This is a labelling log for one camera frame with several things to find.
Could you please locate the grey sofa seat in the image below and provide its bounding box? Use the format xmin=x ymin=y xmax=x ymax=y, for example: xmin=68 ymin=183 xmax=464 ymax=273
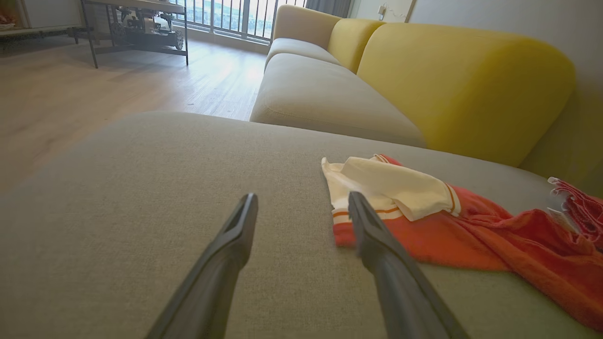
xmin=0 ymin=112 xmax=603 ymax=339

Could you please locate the large yellow sofa back cushion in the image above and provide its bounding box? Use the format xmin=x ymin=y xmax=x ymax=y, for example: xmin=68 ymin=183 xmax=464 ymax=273
xmin=357 ymin=23 xmax=577 ymax=168

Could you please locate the beige sofa back cushion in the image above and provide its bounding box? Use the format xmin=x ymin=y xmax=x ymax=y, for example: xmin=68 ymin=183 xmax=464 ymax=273
xmin=272 ymin=5 xmax=343 ymax=50

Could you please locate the small grey sofa seat cushion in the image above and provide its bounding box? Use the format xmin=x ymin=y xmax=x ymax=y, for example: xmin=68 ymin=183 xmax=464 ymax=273
xmin=264 ymin=38 xmax=342 ymax=67

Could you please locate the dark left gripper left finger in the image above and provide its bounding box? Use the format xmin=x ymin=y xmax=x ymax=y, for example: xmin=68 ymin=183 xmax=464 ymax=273
xmin=146 ymin=193 xmax=259 ymax=339

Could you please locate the red basketball jersey white trim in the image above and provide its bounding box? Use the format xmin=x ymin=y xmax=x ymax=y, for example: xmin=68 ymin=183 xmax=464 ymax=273
xmin=321 ymin=154 xmax=603 ymax=331

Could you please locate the small yellow sofa back cushion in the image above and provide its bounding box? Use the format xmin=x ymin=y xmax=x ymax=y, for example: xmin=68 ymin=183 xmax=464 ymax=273
xmin=326 ymin=18 xmax=387 ymax=74

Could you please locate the olive grey sofa back cushion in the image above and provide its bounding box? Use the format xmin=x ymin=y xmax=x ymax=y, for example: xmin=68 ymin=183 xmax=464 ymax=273
xmin=518 ymin=87 xmax=603 ymax=198

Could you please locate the black metal frame table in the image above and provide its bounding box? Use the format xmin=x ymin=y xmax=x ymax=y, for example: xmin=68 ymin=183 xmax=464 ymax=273
xmin=79 ymin=0 xmax=190 ymax=69

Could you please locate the black toy vehicle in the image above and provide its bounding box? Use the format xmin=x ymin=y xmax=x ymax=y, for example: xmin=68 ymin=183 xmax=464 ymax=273
xmin=111 ymin=5 xmax=184 ymax=50

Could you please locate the balcony window railing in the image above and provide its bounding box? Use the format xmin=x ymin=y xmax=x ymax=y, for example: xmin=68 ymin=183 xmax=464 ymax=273
xmin=170 ymin=0 xmax=307 ymax=46

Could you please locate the grey curtain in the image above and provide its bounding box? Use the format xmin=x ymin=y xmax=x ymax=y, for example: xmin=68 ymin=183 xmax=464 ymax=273
xmin=305 ymin=0 xmax=352 ymax=17

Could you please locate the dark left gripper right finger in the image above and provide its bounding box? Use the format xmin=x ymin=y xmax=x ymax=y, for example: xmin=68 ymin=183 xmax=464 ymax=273
xmin=348 ymin=191 xmax=469 ymax=339

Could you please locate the white low cabinet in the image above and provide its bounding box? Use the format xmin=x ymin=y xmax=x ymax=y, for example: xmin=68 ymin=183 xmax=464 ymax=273
xmin=0 ymin=0 xmax=86 ymax=48

